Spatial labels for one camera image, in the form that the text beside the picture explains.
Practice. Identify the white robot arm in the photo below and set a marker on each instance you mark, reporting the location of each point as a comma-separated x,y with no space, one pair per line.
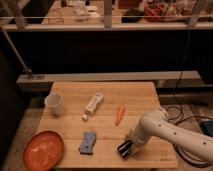
155,123

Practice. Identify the translucent white cup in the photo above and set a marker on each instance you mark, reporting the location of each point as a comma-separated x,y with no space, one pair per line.
54,102

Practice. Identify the white tube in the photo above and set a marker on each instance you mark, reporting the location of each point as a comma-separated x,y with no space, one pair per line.
93,104

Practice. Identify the orange carrot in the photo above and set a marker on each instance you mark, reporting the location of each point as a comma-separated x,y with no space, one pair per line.
119,114

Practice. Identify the wooden cutting board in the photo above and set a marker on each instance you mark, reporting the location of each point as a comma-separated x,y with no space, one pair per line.
137,97

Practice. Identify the grey ledge shelf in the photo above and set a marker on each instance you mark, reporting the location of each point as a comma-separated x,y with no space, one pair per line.
168,79

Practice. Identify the metal diagonal rod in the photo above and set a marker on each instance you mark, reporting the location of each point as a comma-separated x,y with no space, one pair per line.
26,69

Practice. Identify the orange plate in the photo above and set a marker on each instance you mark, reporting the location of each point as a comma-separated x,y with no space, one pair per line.
43,151

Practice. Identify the dark power box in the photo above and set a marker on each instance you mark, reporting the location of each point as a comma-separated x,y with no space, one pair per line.
207,127

